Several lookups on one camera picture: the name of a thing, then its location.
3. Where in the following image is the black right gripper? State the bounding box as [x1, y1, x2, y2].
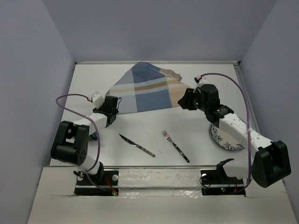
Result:
[177, 88, 208, 112]

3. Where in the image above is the blue beige plaid cloth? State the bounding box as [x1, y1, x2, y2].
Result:
[106, 62, 190, 114]

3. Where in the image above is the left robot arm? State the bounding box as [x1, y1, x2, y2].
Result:
[50, 92, 119, 184]

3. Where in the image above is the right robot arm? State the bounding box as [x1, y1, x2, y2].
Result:
[178, 84, 292, 188]

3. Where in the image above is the dark green mug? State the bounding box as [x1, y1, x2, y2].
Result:
[90, 133, 98, 141]

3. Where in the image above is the steel fork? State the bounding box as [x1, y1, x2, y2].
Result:
[162, 130, 190, 163]

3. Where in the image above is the steel table knife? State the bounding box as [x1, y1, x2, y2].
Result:
[119, 134, 156, 157]

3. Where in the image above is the blue floral plate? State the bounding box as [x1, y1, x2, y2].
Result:
[210, 124, 245, 151]

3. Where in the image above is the white front cover panel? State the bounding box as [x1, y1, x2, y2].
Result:
[118, 168, 201, 189]

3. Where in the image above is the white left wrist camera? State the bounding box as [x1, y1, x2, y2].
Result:
[90, 91, 104, 109]

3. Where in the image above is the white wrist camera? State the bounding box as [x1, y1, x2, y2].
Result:
[194, 75, 208, 88]
[90, 91, 104, 109]

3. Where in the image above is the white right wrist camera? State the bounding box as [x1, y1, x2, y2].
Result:
[194, 75, 208, 88]

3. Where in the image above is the white table edge rail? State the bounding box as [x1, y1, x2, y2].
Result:
[75, 61, 239, 65]

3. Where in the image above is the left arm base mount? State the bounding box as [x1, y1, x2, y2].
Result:
[73, 169, 119, 196]

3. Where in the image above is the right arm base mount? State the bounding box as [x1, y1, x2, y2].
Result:
[199, 170, 245, 196]

